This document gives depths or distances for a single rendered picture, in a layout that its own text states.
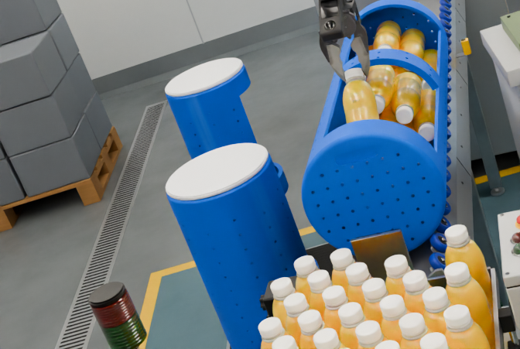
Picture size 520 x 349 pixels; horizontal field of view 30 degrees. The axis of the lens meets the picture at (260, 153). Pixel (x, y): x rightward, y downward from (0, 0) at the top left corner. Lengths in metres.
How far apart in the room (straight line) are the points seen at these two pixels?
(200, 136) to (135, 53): 4.16
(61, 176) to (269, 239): 3.19
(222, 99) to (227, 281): 0.86
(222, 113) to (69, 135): 2.33
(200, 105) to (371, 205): 1.33
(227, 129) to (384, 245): 1.40
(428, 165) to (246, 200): 0.63
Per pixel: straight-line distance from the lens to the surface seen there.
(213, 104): 3.15
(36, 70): 5.30
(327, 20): 1.95
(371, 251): 1.88
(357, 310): 1.59
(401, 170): 1.88
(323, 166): 1.89
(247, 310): 2.50
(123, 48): 7.34
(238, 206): 2.36
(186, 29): 7.23
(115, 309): 1.56
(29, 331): 4.50
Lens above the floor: 1.94
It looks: 22 degrees down
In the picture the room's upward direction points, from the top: 21 degrees counter-clockwise
